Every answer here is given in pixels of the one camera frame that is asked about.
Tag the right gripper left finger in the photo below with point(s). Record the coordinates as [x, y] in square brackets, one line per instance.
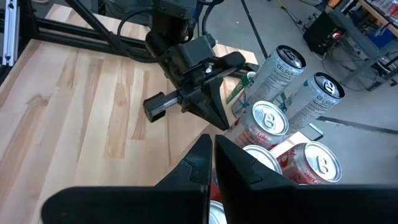
[140, 205]

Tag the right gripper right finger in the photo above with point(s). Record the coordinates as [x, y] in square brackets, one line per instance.
[295, 205]

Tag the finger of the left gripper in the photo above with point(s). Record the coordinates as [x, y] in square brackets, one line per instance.
[202, 107]
[220, 99]

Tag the silver Diet Coke can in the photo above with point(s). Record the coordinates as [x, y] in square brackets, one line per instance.
[317, 163]
[267, 121]

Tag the red Fanta can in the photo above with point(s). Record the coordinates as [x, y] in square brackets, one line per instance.
[264, 157]

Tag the tall can black lid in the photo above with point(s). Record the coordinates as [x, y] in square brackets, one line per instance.
[273, 77]

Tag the white blue Celsius can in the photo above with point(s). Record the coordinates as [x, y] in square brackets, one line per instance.
[314, 102]

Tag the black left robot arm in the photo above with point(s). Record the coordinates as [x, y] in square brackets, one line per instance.
[171, 18]

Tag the black box blue light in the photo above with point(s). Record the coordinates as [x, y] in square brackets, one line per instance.
[323, 34]

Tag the wooden workbench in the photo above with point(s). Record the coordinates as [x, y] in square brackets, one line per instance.
[379, 15]

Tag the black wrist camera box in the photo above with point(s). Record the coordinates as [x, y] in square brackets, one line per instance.
[196, 53]

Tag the silver aluminium frame post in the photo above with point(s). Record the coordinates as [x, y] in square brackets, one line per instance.
[11, 31]

